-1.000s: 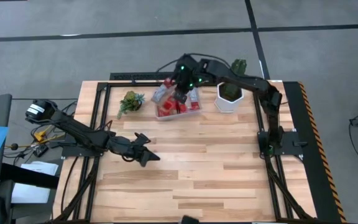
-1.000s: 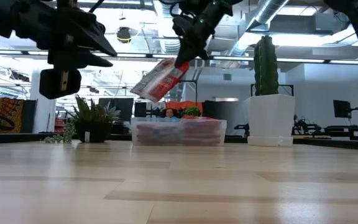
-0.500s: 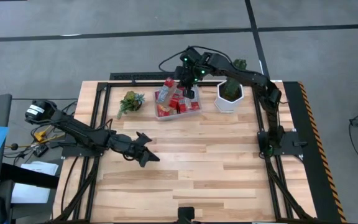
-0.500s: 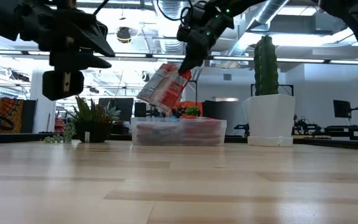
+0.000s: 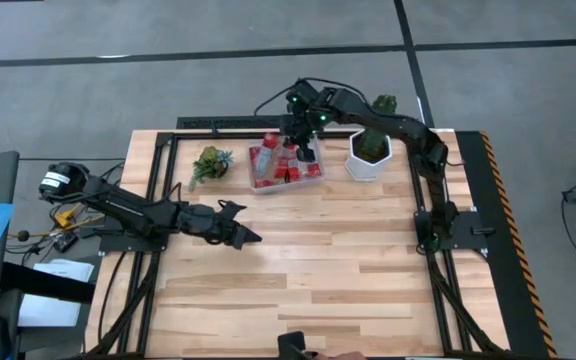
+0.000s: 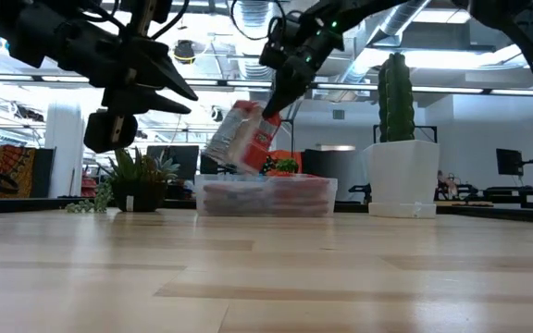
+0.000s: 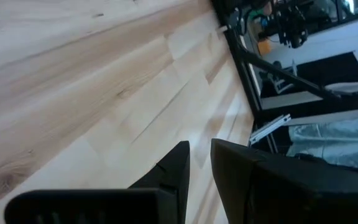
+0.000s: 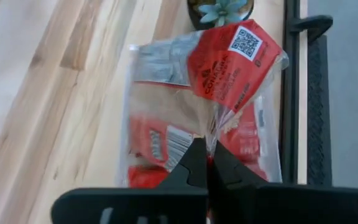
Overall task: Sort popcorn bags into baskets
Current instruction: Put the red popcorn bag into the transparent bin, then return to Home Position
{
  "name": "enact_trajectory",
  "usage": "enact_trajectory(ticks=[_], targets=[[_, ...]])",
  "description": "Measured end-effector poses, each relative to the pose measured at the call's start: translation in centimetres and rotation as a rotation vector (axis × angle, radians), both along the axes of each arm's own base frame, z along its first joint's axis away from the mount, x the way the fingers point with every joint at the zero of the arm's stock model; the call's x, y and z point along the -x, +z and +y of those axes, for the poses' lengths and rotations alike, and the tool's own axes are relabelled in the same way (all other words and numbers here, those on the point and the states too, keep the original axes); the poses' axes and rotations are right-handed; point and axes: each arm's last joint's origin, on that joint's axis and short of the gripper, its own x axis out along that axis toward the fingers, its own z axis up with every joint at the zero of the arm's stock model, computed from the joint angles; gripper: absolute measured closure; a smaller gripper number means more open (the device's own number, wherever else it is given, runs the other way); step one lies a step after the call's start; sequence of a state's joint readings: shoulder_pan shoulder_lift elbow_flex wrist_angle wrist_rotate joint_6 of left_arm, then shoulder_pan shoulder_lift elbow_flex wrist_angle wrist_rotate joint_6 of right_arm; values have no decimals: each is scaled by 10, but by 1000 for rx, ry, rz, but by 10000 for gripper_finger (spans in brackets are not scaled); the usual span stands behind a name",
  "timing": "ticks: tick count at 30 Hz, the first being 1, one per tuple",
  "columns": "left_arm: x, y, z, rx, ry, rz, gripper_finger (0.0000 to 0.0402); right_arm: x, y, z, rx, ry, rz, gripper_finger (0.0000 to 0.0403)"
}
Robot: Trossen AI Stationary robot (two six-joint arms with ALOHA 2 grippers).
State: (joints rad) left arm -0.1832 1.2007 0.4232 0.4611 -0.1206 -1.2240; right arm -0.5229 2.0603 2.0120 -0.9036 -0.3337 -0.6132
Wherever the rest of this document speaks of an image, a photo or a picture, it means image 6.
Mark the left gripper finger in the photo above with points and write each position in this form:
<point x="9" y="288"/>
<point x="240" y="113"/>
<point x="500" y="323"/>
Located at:
<point x="141" y="101"/>
<point x="171" y="76"/>

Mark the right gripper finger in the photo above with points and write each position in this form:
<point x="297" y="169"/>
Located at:
<point x="278" y="92"/>
<point x="296" y="90"/>

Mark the red popcorn bag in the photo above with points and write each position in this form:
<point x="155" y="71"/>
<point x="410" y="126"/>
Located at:
<point x="243" y="139"/>

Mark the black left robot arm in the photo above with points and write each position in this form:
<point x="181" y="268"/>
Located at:
<point x="40" y="32"/>

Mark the black monitor on arm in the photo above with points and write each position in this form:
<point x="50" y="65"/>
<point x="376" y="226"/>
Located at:
<point x="508" y="162"/>

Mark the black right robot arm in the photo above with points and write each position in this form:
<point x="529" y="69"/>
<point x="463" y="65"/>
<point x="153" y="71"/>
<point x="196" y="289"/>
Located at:
<point x="363" y="11"/>

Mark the orange object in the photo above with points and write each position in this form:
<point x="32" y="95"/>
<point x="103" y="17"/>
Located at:
<point x="295" y="156"/>

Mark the dark computer monitor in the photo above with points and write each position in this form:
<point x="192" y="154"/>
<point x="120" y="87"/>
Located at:
<point x="183" y="159"/>

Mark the small green plant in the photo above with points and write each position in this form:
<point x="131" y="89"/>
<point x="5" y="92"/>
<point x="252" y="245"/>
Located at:
<point x="287" y="165"/>

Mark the white pillar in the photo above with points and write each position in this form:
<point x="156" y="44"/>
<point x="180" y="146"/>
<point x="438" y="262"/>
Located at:
<point x="65" y="152"/>

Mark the succulent plant in dark pot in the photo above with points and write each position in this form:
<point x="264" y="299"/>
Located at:
<point x="139" y="194"/>

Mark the green cactus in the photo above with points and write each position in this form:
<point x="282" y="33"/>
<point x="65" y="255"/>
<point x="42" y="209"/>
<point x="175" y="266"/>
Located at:
<point x="396" y="97"/>

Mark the clear plastic bin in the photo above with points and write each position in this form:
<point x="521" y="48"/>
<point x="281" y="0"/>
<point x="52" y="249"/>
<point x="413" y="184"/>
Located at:
<point x="199" y="185"/>

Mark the white hexagonal plant pot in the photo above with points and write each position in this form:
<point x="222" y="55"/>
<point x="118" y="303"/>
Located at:
<point x="400" y="176"/>

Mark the colourful patterned panel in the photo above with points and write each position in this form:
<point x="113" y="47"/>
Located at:
<point x="12" y="171"/>

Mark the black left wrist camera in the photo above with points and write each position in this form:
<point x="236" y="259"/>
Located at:
<point x="104" y="134"/>

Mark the silver ceiling duct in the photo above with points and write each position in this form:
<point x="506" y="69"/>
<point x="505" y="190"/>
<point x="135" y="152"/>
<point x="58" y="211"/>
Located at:
<point x="252" y="14"/>

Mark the black metal stand frame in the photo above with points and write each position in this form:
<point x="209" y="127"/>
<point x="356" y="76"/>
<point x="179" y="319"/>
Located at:
<point x="426" y="127"/>

